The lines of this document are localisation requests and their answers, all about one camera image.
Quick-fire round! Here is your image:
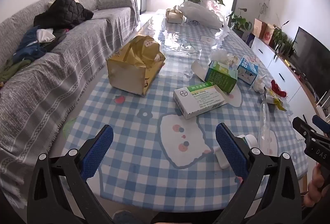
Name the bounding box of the white router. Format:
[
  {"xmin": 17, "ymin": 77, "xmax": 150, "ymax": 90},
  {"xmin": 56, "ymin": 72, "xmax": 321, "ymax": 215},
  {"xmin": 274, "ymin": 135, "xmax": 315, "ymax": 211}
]
[{"xmin": 316, "ymin": 91, "xmax": 330, "ymax": 117}]

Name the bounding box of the blue white milk carton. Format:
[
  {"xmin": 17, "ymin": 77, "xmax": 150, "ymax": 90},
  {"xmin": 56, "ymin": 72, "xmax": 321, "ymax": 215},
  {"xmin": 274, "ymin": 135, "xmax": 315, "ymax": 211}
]
[{"xmin": 237, "ymin": 57, "xmax": 259, "ymax": 85}]

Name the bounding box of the grey covered sofa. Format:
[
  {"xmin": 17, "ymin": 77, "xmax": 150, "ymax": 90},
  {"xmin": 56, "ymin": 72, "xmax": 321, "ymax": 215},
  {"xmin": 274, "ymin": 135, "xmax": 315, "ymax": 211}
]
[{"xmin": 0, "ymin": 0, "xmax": 141, "ymax": 204}]

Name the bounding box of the white cloth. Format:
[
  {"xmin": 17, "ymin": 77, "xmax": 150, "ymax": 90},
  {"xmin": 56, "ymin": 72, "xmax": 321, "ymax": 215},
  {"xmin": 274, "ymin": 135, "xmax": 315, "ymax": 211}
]
[{"xmin": 36, "ymin": 29, "xmax": 56, "ymax": 42}]

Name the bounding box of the white television cabinet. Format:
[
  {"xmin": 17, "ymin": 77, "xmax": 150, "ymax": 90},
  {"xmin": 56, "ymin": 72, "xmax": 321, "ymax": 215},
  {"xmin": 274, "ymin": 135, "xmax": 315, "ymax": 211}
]
[{"xmin": 250, "ymin": 34, "xmax": 321, "ymax": 117}]

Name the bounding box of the black flat television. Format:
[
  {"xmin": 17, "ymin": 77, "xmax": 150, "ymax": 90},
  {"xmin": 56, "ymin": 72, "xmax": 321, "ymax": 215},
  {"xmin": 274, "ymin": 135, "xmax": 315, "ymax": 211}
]
[{"xmin": 290, "ymin": 26, "xmax": 330, "ymax": 103}]

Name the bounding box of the large white plastic bag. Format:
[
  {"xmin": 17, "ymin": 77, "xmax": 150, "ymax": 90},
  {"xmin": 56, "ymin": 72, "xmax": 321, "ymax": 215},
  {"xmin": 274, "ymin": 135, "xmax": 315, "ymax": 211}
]
[{"xmin": 178, "ymin": 0, "xmax": 229, "ymax": 31}]

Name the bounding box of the green white carton box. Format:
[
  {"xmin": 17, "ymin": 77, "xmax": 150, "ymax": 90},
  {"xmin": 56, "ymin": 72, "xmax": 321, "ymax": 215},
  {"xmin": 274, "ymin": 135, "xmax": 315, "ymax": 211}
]
[{"xmin": 191, "ymin": 60, "xmax": 238, "ymax": 93}]

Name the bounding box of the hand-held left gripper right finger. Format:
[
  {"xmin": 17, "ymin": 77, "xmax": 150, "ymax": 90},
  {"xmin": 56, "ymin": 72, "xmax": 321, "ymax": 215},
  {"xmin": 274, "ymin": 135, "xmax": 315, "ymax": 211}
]
[{"xmin": 215, "ymin": 123, "xmax": 302, "ymax": 224}]

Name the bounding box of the leafy cabinet plant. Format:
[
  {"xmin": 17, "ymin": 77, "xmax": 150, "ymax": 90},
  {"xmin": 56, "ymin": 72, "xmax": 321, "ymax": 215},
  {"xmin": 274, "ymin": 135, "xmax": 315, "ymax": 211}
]
[{"xmin": 272, "ymin": 14, "xmax": 296, "ymax": 58}]

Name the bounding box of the green garment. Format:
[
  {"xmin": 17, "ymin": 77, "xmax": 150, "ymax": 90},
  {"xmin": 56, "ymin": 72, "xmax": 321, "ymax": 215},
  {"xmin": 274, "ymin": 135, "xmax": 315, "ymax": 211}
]
[{"xmin": 0, "ymin": 58, "xmax": 31, "ymax": 83}]

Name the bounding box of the potted floor plant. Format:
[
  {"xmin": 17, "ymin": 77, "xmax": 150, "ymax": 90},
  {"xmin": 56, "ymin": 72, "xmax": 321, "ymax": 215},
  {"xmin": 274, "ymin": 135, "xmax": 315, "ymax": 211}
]
[{"xmin": 227, "ymin": 8, "xmax": 252, "ymax": 37}]

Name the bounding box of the white medicine bottle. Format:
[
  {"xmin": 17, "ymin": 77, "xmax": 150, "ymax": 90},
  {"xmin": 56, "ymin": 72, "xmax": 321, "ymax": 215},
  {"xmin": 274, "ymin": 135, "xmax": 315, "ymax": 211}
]
[{"xmin": 215, "ymin": 134, "xmax": 258, "ymax": 169}]

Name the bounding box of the gold paper bag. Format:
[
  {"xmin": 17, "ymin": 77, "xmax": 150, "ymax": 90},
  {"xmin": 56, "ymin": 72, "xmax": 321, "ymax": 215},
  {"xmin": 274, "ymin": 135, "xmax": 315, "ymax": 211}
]
[{"xmin": 106, "ymin": 35, "xmax": 166, "ymax": 97}]

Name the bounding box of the white green medicine box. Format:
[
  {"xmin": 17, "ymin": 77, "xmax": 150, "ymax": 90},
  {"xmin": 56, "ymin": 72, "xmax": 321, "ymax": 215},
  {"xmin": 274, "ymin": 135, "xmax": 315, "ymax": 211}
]
[{"xmin": 173, "ymin": 82, "xmax": 228, "ymax": 120}]

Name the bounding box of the yellow silver snack wrapper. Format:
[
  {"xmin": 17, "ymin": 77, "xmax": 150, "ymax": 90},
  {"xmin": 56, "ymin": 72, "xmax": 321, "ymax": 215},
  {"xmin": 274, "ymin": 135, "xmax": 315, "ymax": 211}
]
[{"xmin": 263, "ymin": 87, "xmax": 287, "ymax": 112}]

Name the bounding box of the blue garment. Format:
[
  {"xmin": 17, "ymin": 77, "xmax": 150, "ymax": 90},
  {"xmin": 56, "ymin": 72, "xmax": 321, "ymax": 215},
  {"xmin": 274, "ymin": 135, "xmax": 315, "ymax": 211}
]
[{"xmin": 13, "ymin": 25, "xmax": 54, "ymax": 62}]

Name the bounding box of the clear plastic bottle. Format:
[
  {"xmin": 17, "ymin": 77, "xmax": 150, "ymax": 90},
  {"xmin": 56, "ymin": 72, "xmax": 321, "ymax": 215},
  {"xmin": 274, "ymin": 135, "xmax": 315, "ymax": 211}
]
[{"xmin": 257, "ymin": 92, "xmax": 271, "ymax": 148}]

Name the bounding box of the white tissue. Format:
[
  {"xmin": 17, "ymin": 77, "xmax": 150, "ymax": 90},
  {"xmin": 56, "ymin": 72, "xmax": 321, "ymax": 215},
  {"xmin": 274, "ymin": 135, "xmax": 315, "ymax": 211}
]
[{"xmin": 253, "ymin": 76, "xmax": 266, "ymax": 92}]

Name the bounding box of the brown gift bag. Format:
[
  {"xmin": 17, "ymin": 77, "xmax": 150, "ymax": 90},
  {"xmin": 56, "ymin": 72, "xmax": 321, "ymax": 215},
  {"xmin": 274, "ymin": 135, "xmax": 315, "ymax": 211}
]
[{"xmin": 263, "ymin": 23, "xmax": 275, "ymax": 42}]

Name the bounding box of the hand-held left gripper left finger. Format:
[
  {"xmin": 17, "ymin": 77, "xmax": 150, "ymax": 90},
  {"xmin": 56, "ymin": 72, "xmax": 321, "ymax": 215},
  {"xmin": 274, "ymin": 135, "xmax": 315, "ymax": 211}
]
[{"xmin": 27, "ymin": 125, "xmax": 114, "ymax": 224}]

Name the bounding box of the tan gift box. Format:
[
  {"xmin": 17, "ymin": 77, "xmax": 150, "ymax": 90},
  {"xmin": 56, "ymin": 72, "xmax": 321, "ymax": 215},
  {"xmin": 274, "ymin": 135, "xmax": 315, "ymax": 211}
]
[{"xmin": 165, "ymin": 6, "xmax": 184, "ymax": 24}]

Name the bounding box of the black quilted jacket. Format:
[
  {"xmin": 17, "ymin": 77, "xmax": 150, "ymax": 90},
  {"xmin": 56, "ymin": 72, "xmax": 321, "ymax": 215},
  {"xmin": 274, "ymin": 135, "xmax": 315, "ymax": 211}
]
[{"xmin": 33, "ymin": 0, "xmax": 94, "ymax": 30}]

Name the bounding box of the blue checked tablecloth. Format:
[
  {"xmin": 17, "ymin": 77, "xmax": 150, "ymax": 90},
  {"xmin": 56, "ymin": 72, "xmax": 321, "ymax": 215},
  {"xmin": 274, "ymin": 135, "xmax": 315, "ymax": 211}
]
[{"xmin": 62, "ymin": 14, "xmax": 310, "ymax": 204}]

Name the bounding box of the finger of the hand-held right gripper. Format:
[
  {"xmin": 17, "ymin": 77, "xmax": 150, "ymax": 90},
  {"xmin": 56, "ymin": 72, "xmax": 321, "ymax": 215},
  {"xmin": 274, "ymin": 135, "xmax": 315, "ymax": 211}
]
[
  {"xmin": 292, "ymin": 117, "xmax": 319, "ymax": 143},
  {"xmin": 312, "ymin": 115, "xmax": 330, "ymax": 135}
]

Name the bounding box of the light tan gift bag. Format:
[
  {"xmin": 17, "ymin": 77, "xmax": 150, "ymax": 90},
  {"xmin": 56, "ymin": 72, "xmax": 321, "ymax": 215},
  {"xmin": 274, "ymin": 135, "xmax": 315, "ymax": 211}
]
[{"xmin": 252, "ymin": 18, "xmax": 266, "ymax": 39}]

